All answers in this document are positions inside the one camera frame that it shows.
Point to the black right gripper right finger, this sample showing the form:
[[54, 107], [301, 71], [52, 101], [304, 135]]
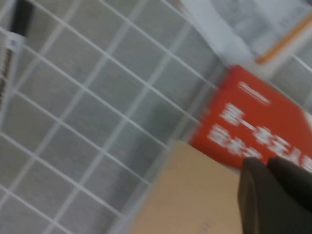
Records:
[[297, 185]]

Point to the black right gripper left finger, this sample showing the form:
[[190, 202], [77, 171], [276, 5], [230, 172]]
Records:
[[253, 200]]

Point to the white marker red print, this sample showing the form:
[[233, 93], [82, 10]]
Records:
[[22, 19]]

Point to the tan kraft notebook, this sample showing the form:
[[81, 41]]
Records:
[[195, 190]]

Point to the red cover paperback book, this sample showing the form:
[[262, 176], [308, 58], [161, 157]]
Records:
[[256, 117]]

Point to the white thin booklet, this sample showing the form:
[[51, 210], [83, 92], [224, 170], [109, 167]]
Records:
[[275, 70]]

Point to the white orange ROS book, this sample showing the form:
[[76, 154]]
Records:
[[268, 19]]

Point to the grey white checkered tablecloth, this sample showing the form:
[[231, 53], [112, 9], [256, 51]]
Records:
[[97, 109]]

